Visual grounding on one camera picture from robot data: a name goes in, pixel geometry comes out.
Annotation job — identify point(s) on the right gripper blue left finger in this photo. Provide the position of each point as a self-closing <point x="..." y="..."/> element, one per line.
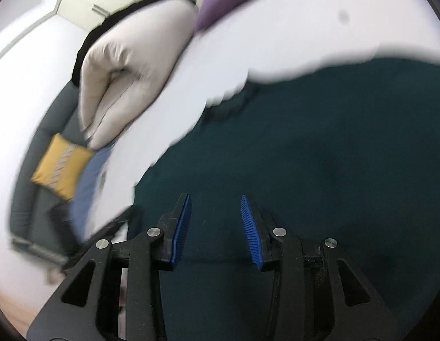
<point x="174" y="226"/>

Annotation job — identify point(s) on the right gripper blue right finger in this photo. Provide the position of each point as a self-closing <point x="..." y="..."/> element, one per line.
<point x="258" y="225"/>

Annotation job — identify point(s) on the dark green knit sweater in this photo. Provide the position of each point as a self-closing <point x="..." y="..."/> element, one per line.
<point x="350" y="152"/>

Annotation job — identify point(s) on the blue pillow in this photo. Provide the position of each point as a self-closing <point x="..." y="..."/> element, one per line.
<point x="86" y="191"/>

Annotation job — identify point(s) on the yellow cushion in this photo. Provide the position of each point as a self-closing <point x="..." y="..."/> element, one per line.
<point x="61" y="166"/>

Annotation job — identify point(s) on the rolled beige duvet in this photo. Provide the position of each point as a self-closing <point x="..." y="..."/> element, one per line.
<point x="126" y="69"/>

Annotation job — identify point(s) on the black garment on duvet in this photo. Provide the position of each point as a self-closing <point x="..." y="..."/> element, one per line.
<point x="104" y="27"/>

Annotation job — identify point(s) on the light grey bed sheet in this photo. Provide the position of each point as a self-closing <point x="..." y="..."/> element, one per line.
<point x="264" y="40"/>

